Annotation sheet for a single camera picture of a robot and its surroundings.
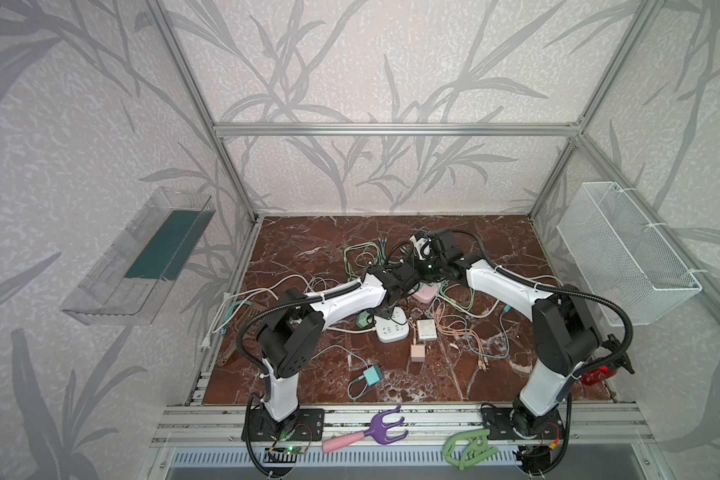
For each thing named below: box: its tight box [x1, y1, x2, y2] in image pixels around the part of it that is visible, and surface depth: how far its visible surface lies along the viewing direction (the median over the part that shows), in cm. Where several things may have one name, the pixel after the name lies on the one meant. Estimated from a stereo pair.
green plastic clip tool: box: [442, 429, 499, 470], surface depth 72 cm
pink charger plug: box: [410, 344, 426, 362], surface depth 85 cm
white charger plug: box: [416, 319, 438, 341], surface depth 88 cm
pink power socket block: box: [412, 283, 438, 303], surface depth 98 cm
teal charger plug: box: [363, 366, 380, 386], surface depth 81 cm
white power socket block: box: [374, 307, 410, 343], surface depth 89 cm
